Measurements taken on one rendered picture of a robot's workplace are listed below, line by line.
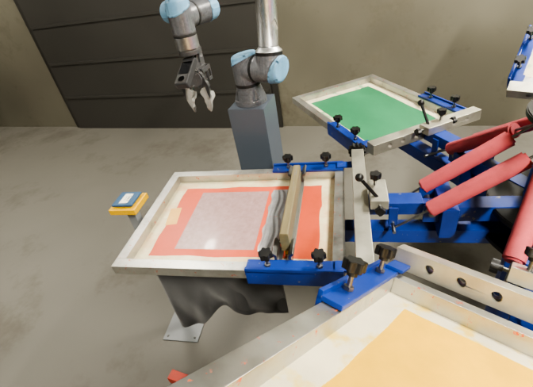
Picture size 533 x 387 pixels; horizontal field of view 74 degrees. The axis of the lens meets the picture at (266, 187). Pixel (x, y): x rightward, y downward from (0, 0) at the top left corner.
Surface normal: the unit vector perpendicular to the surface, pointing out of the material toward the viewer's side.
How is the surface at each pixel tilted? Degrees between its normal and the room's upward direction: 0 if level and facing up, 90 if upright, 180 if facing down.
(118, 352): 0
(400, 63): 90
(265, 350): 32
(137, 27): 90
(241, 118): 90
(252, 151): 90
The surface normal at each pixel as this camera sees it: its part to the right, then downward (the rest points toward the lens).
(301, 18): -0.29, 0.58
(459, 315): -0.62, 0.01
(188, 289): -0.02, 0.62
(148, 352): -0.15, -0.81
